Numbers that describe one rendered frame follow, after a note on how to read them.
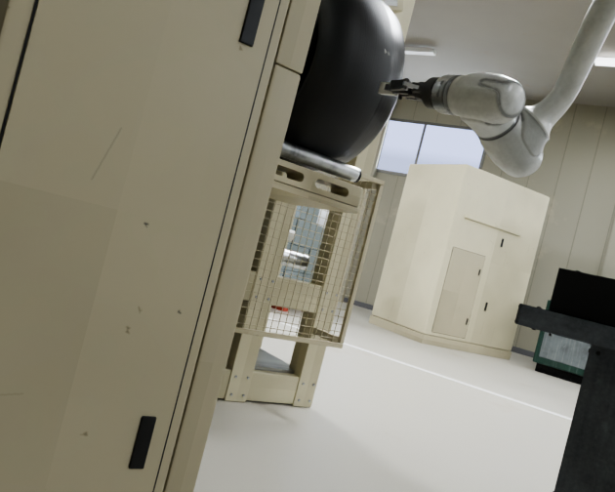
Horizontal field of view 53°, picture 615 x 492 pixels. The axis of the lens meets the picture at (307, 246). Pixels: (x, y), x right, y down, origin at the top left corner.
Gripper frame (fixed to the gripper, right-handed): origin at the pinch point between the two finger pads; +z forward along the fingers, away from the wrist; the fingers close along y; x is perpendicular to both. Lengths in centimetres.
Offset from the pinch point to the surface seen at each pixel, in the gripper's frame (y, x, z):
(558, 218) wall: -672, -28, 411
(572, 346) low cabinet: -526, 110, 237
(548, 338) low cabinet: -516, 112, 260
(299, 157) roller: 10.0, 23.9, 15.4
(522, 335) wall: -667, 144, 395
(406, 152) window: -564, -57, 642
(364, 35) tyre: 6.7, -11.5, 8.8
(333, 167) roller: -1.7, 23.3, 15.2
